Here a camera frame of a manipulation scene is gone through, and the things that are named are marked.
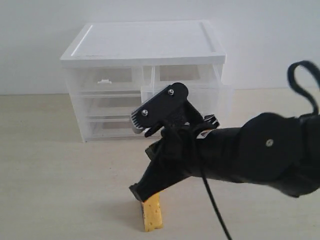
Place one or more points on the yellow cheese wedge toy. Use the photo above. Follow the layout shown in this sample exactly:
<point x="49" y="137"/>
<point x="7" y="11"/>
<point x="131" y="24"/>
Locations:
<point x="151" y="213"/>

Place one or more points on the clear middle wide drawer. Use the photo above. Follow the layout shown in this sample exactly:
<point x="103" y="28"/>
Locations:
<point x="110" y="104"/>

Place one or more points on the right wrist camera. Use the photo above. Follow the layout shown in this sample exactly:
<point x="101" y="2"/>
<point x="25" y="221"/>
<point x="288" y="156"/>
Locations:
<point x="164" y="108"/>

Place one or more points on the white plastic drawer cabinet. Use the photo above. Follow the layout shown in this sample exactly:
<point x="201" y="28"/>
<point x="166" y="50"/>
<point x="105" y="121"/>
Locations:
<point x="136" y="44"/>

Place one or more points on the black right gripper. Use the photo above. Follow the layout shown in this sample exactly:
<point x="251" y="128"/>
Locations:
<point x="173" y="158"/>

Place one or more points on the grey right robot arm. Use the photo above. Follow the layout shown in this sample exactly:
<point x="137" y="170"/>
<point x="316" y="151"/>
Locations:
<point x="270" y="150"/>

